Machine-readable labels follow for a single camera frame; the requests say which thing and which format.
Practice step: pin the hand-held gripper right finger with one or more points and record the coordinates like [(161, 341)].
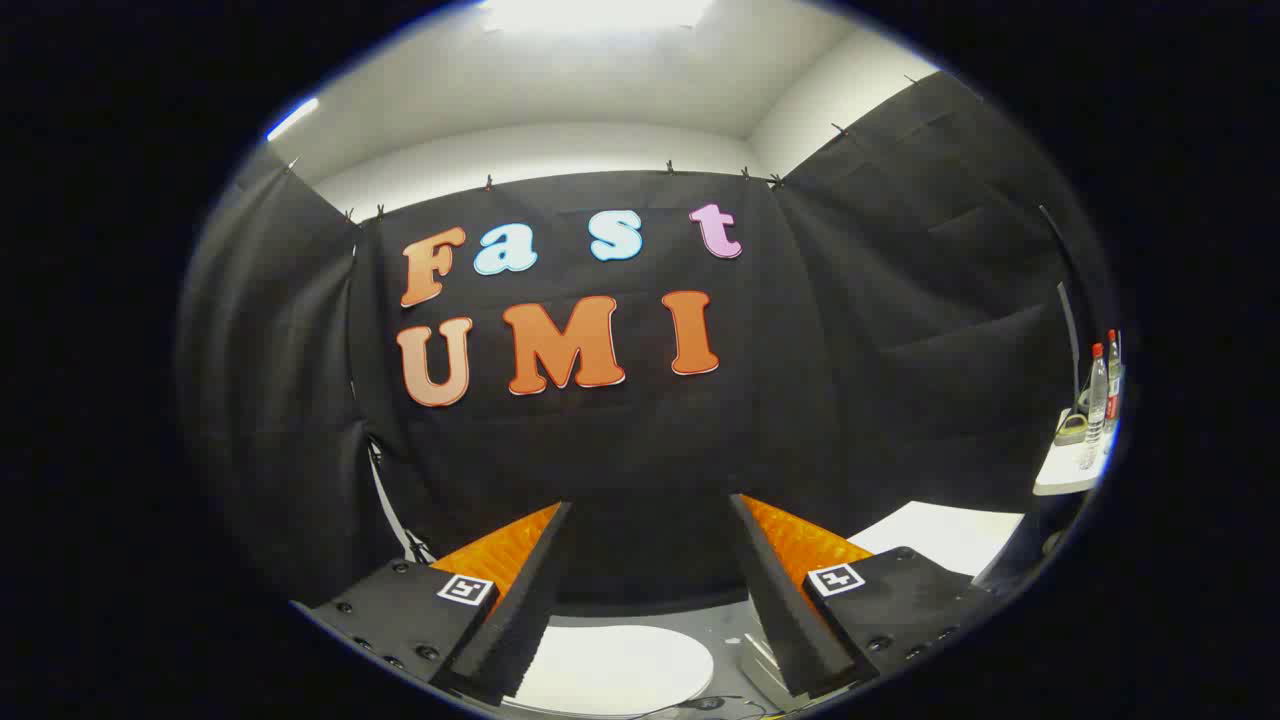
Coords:
[(775, 600)]

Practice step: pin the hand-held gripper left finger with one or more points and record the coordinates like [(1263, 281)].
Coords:
[(535, 600)]

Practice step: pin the backdrop stand pole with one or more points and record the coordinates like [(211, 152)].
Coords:
[(400, 525)]

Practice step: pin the black backdrop cloth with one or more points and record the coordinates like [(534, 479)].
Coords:
[(640, 450)]

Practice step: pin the white side table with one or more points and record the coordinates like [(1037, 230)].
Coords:
[(1065, 476)]

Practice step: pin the roll of tape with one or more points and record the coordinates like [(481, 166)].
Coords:
[(1072, 430)]

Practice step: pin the clear red-capped water bottle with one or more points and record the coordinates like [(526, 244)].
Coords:
[(1096, 400), (1113, 380)]

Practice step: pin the thin metal pole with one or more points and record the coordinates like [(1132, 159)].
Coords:
[(1070, 335)]

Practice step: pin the row of cloth clips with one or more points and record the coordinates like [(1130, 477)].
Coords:
[(489, 182)]

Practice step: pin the ceiling light strip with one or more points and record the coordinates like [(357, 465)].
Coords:
[(293, 118)]

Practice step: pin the ceiling light panel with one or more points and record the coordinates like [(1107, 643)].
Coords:
[(595, 12)]

